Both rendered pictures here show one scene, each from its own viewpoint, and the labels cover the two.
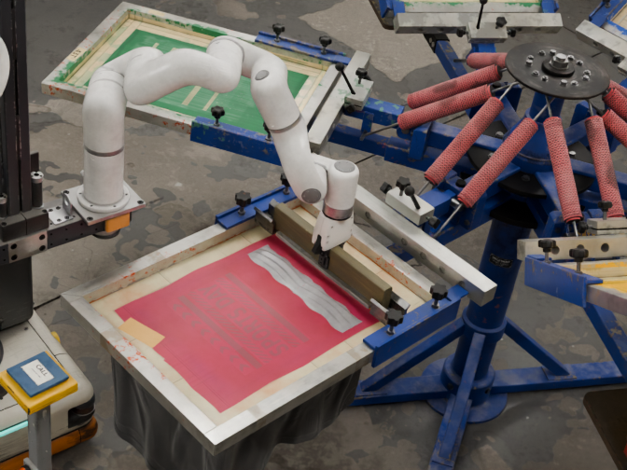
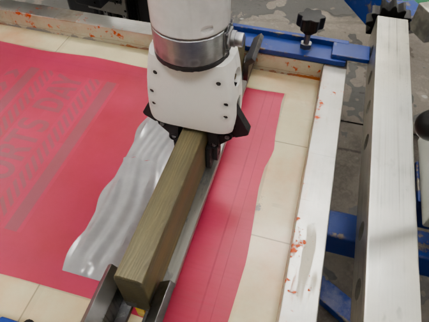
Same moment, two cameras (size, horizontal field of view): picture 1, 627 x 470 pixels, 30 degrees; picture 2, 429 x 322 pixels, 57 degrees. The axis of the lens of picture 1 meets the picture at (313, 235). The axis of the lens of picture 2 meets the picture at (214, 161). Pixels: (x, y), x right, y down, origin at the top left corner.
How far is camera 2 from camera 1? 2.67 m
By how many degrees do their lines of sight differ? 46
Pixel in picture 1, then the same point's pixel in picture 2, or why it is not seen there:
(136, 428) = not seen: hidden behind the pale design
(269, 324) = (26, 167)
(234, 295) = (71, 106)
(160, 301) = (14, 58)
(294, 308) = (87, 176)
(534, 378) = not seen: outside the picture
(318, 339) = (22, 244)
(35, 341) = not seen: hidden behind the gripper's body
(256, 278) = (124, 108)
